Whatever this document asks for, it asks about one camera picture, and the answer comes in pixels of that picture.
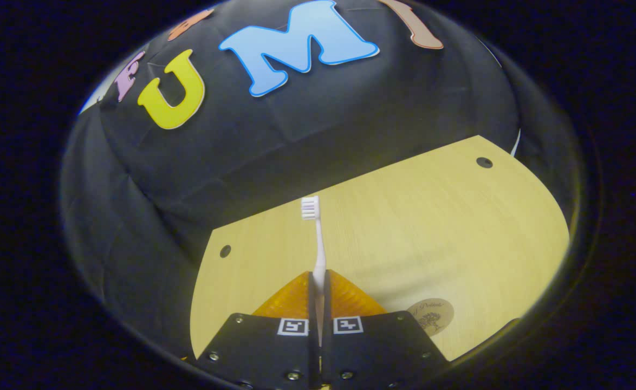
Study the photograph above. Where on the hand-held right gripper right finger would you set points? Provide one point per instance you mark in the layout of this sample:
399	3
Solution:
329	352

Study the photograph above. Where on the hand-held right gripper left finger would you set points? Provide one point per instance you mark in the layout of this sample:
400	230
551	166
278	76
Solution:
312	352

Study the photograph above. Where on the white toothbrush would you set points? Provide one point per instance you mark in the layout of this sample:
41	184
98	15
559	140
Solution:
319	254

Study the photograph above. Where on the round wooden coaster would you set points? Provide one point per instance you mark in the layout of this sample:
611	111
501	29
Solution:
432	317

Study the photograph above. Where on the white strip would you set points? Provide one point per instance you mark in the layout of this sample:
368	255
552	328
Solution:
516	143

